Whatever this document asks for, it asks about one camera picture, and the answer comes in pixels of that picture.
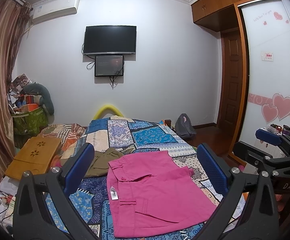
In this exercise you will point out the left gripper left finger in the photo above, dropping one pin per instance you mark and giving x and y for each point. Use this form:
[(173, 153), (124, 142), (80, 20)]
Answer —
[(32, 219)]

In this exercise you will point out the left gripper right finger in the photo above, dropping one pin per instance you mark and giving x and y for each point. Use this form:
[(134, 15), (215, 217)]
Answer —
[(259, 218)]

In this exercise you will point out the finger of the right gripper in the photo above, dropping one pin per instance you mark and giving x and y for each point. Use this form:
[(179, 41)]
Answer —
[(268, 137)]

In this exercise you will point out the pink pants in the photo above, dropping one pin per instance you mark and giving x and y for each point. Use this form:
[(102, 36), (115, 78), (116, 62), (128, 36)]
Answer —
[(150, 195)]

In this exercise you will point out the wooden lap desk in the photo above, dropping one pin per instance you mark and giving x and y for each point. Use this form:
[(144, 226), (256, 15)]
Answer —
[(35, 156)]

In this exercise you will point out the olive green garment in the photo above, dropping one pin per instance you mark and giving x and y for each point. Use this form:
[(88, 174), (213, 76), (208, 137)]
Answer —
[(99, 166)]

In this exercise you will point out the brown wooden door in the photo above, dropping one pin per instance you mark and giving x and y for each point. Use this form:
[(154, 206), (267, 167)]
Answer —
[(231, 80)]

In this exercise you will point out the orange striped blanket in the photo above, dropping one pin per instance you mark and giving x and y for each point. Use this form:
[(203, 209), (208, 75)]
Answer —
[(69, 135)]

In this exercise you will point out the green storage bag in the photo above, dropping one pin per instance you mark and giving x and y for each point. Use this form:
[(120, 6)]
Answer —
[(30, 123)]

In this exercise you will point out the grey backpack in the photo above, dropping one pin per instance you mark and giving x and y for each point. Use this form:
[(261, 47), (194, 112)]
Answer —
[(184, 128)]

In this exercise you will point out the white wardrobe sliding door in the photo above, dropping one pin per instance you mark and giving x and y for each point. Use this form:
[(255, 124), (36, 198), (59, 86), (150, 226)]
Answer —
[(267, 24)]

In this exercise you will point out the yellow foam headboard pad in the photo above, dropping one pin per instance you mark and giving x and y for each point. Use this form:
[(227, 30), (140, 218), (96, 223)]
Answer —
[(105, 109)]

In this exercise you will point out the grey green long pillow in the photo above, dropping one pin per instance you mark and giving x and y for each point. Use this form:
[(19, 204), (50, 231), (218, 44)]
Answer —
[(45, 100)]

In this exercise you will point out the wooden overhead cabinets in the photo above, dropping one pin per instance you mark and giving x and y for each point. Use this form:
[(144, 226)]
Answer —
[(216, 15)]

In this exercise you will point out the white air conditioner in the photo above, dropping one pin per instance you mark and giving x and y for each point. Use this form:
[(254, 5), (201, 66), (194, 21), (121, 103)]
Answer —
[(55, 9)]

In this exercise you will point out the small black wall monitor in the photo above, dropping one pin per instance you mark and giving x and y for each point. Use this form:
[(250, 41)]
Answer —
[(109, 65)]

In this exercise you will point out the black wall television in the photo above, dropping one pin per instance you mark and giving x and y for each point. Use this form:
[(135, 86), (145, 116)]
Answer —
[(110, 39)]

